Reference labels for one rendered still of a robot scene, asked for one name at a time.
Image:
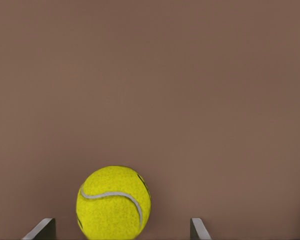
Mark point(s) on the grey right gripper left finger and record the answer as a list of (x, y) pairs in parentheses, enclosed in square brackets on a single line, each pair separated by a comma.
[(43, 230)]

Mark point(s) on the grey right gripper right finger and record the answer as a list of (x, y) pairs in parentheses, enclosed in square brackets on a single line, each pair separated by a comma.
[(198, 230)]

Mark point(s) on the yellow tennis ball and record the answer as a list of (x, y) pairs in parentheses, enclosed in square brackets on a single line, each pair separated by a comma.
[(112, 205)]

